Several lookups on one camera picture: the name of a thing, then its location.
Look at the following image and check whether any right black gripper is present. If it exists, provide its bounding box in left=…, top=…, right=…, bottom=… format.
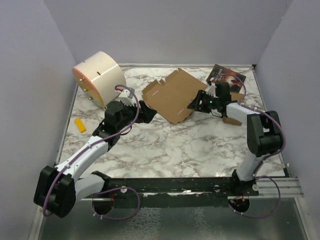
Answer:
left=187, top=90, right=220, bottom=114

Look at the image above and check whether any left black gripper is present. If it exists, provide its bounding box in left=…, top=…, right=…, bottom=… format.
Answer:
left=117, top=100, right=157, bottom=132

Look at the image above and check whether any brown cardboard box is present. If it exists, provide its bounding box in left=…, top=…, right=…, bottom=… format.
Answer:
left=142, top=68, right=207, bottom=124

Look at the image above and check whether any yellow rectangular block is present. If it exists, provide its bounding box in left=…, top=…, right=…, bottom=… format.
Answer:
left=74, top=118, right=86, bottom=133

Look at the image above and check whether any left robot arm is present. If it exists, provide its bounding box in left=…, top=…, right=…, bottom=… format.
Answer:
left=33, top=100, right=157, bottom=218

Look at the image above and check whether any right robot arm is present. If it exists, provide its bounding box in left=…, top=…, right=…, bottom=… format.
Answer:
left=187, top=82, right=286, bottom=196

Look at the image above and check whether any small folded cardboard box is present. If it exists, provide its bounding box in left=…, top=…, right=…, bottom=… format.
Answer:
left=222, top=92, right=246, bottom=126

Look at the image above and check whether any dark book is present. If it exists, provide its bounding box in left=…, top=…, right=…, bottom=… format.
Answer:
left=206, top=64, right=246, bottom=93

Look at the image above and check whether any cream cylindrical drum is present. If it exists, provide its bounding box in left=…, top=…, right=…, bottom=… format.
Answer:
left=72, top=51, right=127, bottom=107

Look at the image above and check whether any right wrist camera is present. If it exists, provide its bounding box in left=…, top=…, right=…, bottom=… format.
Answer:
left=207, top=84, right=216, bottom=97

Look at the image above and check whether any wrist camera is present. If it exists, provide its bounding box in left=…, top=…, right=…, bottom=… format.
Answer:
left=207, top=84, right=216, bottom=97
left=118, top=89, right=135, bottom=106

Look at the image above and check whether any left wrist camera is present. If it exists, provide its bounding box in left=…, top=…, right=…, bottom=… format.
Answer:
left=118, top=89, right=135, bottom=106

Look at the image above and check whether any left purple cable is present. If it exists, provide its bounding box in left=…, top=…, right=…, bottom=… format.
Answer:
left=41, top=84, right=141, bottom=221

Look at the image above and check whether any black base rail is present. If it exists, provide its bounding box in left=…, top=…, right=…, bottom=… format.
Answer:
left=82, top=177, right=261, bottom=208

